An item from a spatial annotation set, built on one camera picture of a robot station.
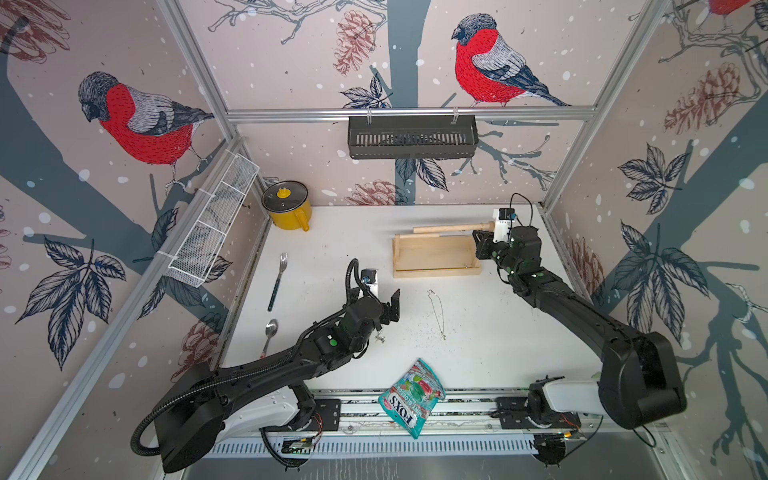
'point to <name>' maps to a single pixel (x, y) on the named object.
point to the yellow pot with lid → (289, 205)
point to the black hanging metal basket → (413, 137)
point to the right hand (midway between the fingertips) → (476, 228)
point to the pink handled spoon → (271, 327)
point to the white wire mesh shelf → (194, 259)
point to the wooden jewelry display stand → (438, 251)
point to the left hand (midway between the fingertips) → (389, 285)
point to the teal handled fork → (283, 262)
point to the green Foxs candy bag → (412, 398)
